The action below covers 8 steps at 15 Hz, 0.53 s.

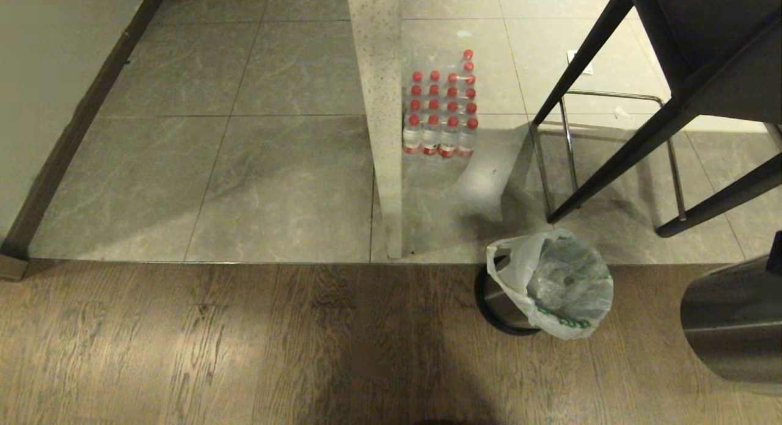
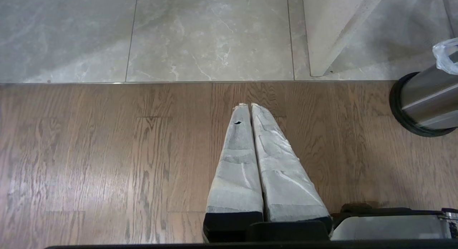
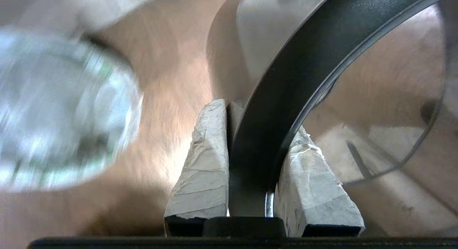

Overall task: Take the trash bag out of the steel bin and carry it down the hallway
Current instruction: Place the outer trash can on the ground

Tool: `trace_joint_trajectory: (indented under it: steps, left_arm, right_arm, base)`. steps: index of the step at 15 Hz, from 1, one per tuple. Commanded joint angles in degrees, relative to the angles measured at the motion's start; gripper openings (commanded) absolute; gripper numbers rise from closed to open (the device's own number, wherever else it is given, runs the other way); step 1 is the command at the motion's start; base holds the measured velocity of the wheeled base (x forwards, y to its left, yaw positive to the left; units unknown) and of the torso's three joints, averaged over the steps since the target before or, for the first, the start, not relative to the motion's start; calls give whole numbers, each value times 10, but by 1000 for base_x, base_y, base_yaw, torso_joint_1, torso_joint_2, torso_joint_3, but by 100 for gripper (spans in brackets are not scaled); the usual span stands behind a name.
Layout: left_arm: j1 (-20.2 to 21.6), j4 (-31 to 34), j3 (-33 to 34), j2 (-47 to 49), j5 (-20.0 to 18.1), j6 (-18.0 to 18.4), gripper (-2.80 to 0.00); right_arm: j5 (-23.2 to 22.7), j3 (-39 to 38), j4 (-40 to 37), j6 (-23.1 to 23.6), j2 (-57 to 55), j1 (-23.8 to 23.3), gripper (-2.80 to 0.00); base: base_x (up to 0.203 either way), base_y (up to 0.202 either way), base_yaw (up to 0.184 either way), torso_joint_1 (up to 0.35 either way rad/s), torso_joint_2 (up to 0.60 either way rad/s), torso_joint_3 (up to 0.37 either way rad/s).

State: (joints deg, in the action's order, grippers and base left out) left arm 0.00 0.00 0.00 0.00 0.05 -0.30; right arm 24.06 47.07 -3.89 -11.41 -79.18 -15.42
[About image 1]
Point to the small steel trash bin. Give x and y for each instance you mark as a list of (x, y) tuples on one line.
[(498, 304)]

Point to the white translucent plastic trash bag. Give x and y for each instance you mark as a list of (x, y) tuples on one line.
[(565, 287)]

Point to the large steel cylinder bin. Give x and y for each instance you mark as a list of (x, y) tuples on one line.
[(733, 321)]

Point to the red cap water bottle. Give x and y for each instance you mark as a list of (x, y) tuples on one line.
[(434, 90), (435, 76), (431, 137), (468, 138), (412, 137), (453, 78), (433, 105), (468, 66), (416, 91), (470, 80), (452, 92), (449, 138), (470, 94), (452, 106), (468, 54), (415, 105), (471, 108), (417, 77)]

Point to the speckled stone counter panel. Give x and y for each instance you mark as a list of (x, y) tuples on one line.
[(382, 107)]

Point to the white floor outlet plate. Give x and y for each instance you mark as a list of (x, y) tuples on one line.
[(580, 63)]

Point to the white paper scrap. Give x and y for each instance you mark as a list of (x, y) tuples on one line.
[(623, 113)]

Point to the dark brown baseboard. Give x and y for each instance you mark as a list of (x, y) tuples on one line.
[(73, 129)]

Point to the black bar stool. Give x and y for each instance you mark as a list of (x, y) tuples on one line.
[(721, 40)]

